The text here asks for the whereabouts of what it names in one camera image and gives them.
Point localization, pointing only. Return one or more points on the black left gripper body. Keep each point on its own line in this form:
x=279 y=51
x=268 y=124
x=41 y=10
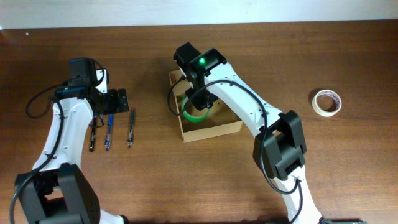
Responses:
x=118 y=100

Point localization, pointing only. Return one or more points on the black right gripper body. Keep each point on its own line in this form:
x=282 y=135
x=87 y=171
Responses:
x=199 y=101

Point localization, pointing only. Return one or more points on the green tape roll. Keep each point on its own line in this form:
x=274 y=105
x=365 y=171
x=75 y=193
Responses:
x=191 y=118

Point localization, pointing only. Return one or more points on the blue pen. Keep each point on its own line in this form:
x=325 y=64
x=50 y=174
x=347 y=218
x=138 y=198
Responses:
x=109 y=131

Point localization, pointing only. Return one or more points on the black marker pen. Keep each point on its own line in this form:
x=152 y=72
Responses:
x=92 y=137

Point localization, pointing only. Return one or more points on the brown cardboard box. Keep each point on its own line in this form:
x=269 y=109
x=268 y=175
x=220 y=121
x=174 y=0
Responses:
x=220 y=120

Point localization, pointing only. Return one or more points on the dark grey pen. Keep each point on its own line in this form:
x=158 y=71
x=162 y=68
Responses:
x=131 y=129

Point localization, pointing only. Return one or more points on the beige masking tape roll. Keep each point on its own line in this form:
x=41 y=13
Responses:
x=326 y=103

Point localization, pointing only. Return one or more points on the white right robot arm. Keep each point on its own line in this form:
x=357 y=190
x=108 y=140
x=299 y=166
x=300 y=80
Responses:
x=279 y=141

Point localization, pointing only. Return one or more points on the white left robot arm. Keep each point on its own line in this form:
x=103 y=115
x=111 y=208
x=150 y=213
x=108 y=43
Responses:
x=55 y=190

